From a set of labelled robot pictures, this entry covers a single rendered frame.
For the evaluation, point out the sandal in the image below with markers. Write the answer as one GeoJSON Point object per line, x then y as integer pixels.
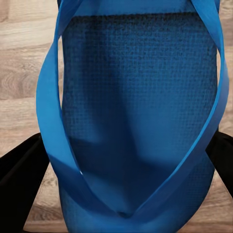
{"type": "Point", "coordinates": [140, 105]}

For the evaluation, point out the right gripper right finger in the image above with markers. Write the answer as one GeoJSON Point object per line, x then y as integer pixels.
{"type": "Point", "coordinates": [220, 152]}

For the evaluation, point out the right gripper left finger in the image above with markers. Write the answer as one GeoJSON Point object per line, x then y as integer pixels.
{"type": "Point", "coordinates": [21, 173]}

